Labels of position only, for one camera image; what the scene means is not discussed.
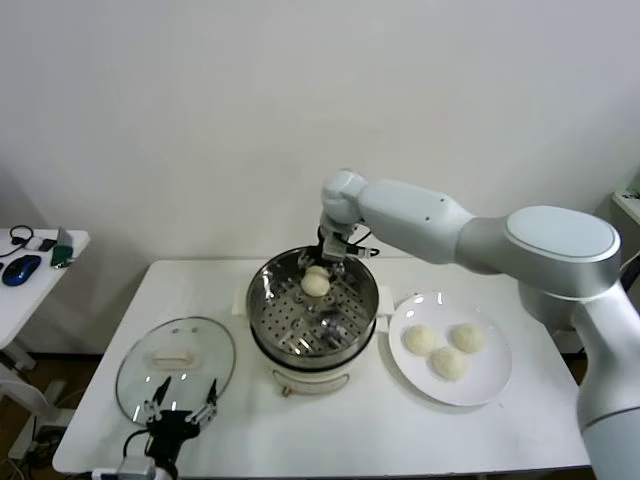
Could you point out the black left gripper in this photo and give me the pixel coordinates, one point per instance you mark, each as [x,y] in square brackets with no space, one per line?
[170,432]

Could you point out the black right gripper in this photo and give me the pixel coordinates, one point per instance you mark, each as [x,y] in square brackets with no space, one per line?
[336,242]

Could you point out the white steamed baozi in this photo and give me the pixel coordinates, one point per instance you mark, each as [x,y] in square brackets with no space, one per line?
[421,340]
[468,337]
[315,282]
[448,364]

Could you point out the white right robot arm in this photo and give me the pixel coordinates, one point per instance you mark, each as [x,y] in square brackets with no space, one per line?
[550,245]

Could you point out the white side table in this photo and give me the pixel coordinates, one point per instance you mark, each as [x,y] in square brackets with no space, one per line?
[30,305]

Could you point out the green circuit board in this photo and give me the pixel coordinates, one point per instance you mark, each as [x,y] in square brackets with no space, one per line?
[61,256]

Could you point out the white round plate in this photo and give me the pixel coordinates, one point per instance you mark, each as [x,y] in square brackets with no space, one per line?
[480,380]

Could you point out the small black device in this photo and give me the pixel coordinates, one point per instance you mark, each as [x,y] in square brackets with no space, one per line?
[47,245]

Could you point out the blue computer mouse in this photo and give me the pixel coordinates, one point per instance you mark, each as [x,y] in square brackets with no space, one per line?
[21,270]

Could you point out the white desk with green items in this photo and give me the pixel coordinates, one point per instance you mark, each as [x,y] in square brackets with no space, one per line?
[627,205]

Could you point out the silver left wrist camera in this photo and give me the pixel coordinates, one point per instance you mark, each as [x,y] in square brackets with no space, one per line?
[139,469]

